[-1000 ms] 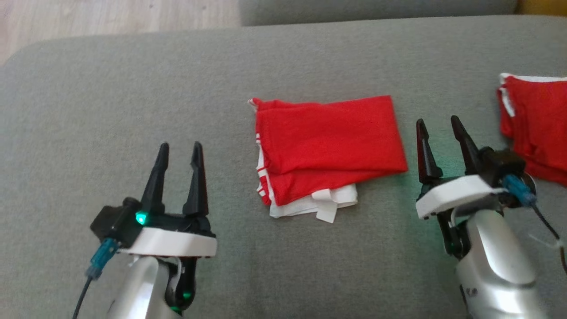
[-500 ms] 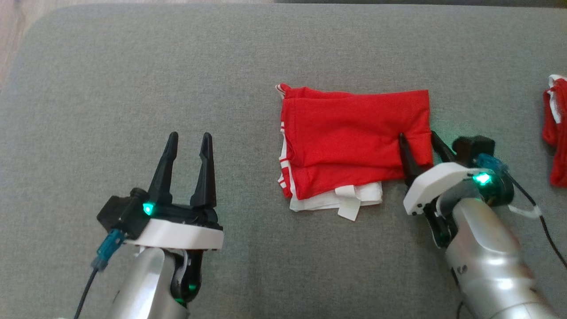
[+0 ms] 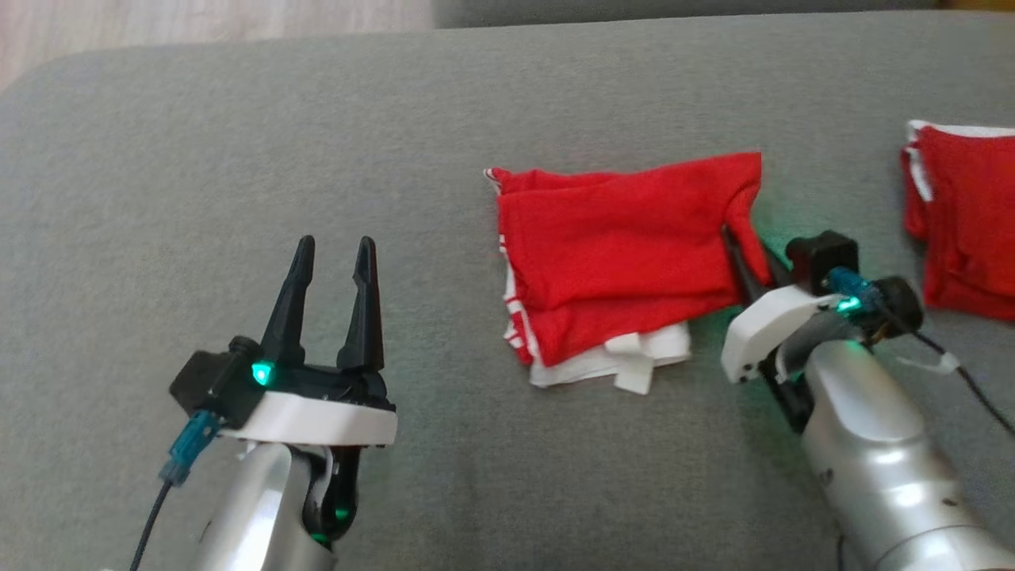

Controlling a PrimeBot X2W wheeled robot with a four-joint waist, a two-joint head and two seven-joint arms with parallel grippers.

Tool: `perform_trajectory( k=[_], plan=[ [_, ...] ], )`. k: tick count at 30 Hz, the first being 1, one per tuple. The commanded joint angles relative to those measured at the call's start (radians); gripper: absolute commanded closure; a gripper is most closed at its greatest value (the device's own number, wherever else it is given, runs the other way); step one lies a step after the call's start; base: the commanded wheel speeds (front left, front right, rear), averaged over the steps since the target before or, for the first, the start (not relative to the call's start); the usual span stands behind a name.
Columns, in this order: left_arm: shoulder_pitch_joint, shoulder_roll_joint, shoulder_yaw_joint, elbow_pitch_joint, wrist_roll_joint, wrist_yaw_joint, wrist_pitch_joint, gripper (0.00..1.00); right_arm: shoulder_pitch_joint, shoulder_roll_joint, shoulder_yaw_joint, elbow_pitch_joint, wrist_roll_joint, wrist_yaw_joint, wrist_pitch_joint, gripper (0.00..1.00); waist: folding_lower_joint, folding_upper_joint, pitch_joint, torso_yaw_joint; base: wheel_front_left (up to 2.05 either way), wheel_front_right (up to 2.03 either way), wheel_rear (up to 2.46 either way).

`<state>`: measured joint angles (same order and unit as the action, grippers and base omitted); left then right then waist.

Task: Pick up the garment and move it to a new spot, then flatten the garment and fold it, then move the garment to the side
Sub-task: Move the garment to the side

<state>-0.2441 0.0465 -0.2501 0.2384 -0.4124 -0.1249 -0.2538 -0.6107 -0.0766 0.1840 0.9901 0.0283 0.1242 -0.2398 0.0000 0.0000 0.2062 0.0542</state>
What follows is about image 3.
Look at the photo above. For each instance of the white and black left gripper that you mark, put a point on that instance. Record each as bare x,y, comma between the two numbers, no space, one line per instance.
325,416

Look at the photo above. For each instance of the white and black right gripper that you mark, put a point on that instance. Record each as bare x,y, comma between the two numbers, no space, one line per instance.
769,325

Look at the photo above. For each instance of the red and white basketball jersey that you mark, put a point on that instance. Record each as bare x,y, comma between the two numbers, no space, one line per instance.
618,238

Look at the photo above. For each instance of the red shorts with white stripe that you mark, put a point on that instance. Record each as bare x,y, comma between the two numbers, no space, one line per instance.
967,222

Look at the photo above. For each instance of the grey fabric sofa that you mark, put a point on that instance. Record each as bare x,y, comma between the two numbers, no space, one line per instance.
238,159

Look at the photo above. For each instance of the grey fabric sofa backrest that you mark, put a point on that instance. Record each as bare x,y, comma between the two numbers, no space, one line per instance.
674,9

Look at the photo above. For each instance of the yellow object behind sofa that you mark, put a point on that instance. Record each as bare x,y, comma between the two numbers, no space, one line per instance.
983,4

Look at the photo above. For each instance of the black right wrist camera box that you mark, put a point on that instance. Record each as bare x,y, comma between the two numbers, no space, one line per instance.
821,258

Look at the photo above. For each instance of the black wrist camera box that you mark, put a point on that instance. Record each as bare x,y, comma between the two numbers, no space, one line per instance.
821,258
210,385

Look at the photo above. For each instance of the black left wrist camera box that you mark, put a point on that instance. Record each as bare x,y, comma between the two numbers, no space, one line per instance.
210,385

